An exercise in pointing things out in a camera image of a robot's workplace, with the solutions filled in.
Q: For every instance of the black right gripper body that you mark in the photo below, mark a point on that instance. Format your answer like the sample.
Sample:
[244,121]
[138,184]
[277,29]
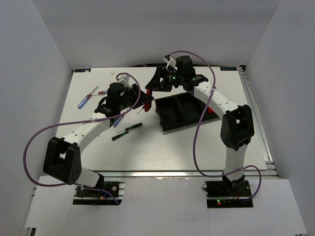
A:
[170,79]

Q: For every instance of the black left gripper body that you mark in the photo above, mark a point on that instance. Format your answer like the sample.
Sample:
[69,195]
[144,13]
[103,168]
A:
[133,101]

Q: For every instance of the red folding knife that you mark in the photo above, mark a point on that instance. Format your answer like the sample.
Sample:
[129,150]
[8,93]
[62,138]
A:
[210,111]
[148,105]

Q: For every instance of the blue handled screwdriver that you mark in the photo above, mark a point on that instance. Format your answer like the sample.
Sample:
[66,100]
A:
[104,92]
[116,123]
[86,98]

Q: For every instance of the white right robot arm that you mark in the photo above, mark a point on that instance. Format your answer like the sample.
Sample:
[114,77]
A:
[237,126]

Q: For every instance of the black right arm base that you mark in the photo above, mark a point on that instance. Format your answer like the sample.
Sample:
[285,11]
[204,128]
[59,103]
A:
[219,195]

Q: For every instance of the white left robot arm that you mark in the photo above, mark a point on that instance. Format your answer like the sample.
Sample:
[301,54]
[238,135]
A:
[63,155]

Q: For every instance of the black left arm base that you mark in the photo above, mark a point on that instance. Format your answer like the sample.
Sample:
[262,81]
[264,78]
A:
[109,194]

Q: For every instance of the blue table label right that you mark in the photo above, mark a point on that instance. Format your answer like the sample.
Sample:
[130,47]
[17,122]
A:
[228,68]

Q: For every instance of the blue table label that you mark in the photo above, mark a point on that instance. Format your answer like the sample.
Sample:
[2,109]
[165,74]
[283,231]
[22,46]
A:
[82,70]
[228,68]

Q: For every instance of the blue table label left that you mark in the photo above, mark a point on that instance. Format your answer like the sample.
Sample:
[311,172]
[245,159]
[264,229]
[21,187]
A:
[82,70]

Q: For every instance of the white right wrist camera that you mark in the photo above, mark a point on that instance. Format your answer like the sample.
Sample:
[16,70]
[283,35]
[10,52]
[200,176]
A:
[170,63]

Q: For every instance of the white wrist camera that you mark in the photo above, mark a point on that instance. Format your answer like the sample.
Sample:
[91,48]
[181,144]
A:
[124,79]
[170,63]

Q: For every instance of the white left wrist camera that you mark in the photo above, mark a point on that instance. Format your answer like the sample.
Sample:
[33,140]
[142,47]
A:
[124,79]

